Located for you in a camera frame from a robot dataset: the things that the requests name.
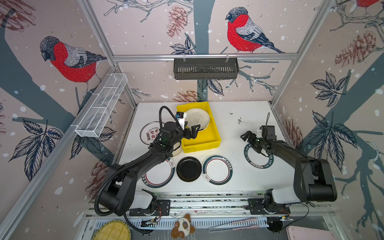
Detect large cream plate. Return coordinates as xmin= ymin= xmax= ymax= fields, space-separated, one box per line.
xmin=186 ymin=108 xmax=210 ymax=131

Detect white plate green lettered rim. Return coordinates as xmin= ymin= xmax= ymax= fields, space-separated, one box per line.
xmin=244 ymin=144 xmax=274 ymax=169

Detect white plate red Chinese characters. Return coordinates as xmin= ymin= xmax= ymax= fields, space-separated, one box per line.
xmin=140 ymin=121 xmax=160 ymax=146

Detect black round plate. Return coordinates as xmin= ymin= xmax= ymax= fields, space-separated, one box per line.
xmin=176 ymin=157 xmax=202 ymax=183

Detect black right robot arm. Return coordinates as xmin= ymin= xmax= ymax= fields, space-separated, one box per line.
xmin=241 ymin=124 xmax=337 ymax=214

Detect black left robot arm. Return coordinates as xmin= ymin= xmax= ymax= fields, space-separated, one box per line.
xmin=94 ymin=106 xmax=201 ymax=217

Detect yellow plastic bin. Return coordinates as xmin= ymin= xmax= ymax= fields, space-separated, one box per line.
xmin=177 ymin=102 xmax=221 ymax=153

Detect plush panda toy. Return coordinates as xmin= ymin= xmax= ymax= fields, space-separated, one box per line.
xmin=171 ymin=214 xmax=196 ymax=239

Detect pink tray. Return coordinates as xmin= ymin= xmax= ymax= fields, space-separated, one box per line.
xmin=287 ymin=226 xmax=337 ymax=240

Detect pink chopsticks tongs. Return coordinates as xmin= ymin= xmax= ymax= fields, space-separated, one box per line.
xmin=208 ymin=218 xmax=260 ymax=233

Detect woven bamboo mat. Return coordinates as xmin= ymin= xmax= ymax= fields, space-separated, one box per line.
xmin=92 ymin=220 xmax=132 ymax=240

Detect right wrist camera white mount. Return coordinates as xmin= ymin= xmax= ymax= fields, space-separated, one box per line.
xmin=257 ymin=126 xmax=267 ymax=138

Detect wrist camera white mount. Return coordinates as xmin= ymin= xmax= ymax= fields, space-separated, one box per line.
xmin=257 ymin=126 xmax=267 ymax=138
xmin=175 ymin=112 xmax=187 ymax=130

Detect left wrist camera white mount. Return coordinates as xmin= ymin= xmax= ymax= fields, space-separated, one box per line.
xmin=175 ymin=112 xmax=187 ymax=130

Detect black hanging wire basket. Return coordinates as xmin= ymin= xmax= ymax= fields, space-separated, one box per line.
xmin=174 ymin=58 xmax=239 ymax=80

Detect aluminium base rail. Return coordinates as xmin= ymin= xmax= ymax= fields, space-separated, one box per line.
xmin=85 ymin=194 xmax=336 ymax=230

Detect white wire mesh shelf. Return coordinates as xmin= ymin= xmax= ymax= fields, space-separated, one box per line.
xmin=75 ymin=73 xmax=128 ymax=138

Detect aluminium frame horizontal bar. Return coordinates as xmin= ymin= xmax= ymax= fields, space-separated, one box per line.
xmin=113 ymin=53 xmax=299 ymax=63

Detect aluminium frame corner post right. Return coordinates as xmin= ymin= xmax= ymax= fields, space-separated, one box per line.
xmin=270 ymin=0 xmax=334 ymax=108

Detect aluminium frame corner post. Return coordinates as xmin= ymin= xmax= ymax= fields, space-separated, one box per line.
xmin=78 ymin=0 xmax=138 ymax=109
xmin=270 ymin=0 xmax=334 ymax=108

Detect aluminium frame corner post left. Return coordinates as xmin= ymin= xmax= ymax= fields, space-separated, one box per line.
xmin=78 ymin=0 xmax=138 ymax=109

